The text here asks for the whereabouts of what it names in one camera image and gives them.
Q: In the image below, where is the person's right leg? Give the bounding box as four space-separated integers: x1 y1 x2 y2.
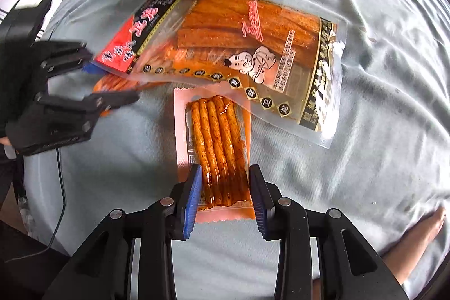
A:
381 207 447 287

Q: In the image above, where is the black cable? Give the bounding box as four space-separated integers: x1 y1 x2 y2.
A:
5 145 67 263

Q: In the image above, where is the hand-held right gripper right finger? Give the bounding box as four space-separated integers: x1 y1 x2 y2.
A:
248 164 410 300

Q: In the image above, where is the bed with grey-blue sheet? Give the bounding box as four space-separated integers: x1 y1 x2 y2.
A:
21 0 450 300

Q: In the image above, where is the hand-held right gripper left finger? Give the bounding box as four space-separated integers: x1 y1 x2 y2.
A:
42 164 203 300

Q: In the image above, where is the orange spicy stick packet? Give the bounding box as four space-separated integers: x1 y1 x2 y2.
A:
92 73 166 118
173 86 256 224

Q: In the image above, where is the large clear spicy strip packet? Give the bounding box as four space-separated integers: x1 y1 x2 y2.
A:
92 0 348 149

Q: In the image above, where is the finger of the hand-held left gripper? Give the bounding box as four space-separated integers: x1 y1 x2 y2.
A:
9 91 140 156
40 42 95 76

